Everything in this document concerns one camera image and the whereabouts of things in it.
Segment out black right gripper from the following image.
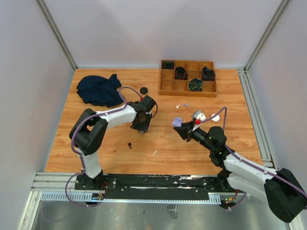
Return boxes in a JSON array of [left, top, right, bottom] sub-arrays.
[[174, 120, 215, 152]]

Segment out purple round charging case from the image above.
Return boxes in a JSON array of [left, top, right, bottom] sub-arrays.
[[172, 117, 182, 127]]

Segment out rolled dark tie back-left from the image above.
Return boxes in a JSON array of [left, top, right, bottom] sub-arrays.
[[161, 60, 175, 69]]

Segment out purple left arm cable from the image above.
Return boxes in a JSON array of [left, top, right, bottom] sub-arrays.
[[65, 86, 144, 208]]

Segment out dark blue cloth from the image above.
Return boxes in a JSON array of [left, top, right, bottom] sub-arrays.
[[76, 74, 123, 108]]

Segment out white round charging case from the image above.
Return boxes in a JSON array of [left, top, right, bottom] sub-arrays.
[[211, 114, 220, 122]]

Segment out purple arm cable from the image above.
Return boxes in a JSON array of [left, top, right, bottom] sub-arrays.
[[65, 86, 144, 208], [199, 106, 307, 207]]

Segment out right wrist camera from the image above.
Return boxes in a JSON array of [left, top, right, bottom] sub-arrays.
[[191, 110, 206, 121]]

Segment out rolled blue yellow tie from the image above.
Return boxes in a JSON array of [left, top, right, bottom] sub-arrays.
[[188, 78, 203, 92]]

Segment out rolled dark tie right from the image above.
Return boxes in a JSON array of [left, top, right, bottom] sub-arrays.
[[201, 66, 215, 81]]

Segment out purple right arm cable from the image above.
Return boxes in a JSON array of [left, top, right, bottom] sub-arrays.
[[199, 106, 307, 207]]

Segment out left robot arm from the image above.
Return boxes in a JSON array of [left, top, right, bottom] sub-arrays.
[[69, 102, 158, 190]]

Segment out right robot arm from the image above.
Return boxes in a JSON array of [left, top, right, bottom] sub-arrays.
[[172, 120, 307, 223]]

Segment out aluminium frame rail left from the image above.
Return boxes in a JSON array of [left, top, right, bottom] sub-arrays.
[[35, 0, 78, 70]]

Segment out aluminium frame rail right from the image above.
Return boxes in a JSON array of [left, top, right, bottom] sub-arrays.
[[237, 0, 291, 169]]

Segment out aluminium frame rail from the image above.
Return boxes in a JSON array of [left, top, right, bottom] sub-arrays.
[[35, 0, 78, 70], [237, 0, 291, 169]]

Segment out black round charging case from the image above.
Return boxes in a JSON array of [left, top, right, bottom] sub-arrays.
[[140, 87, 148, 94]]

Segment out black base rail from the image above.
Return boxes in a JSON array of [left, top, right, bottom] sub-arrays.
[[74, 174, 236, 202]]

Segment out wooden divided tray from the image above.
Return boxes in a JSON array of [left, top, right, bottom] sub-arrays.
[[159, 59, 217, 98]]

